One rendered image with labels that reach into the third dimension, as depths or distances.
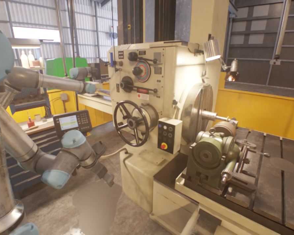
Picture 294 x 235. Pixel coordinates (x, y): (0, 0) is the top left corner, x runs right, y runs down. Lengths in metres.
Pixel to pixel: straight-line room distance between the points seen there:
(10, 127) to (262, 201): 1.27
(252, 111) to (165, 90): 2.55
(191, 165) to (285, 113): 2.62
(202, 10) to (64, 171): 1.71
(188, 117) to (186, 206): 0.87
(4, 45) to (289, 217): 1.33
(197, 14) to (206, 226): 1.81
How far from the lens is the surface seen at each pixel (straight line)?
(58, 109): 3.64
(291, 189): 1.41
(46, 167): 0.59
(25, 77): 0.99
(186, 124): 1.26
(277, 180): 1.43
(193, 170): 1.15
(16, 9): 14.56
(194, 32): 1.79
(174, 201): 1.71
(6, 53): 0.37
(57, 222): 2.36
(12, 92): 1.12
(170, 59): 1.13
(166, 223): 2.07
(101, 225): 2.16
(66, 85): 1.04
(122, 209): 2.24
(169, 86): 1.14
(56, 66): 4.91
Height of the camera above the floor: 1.77
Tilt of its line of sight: 21 degrees down
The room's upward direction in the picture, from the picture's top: straight up
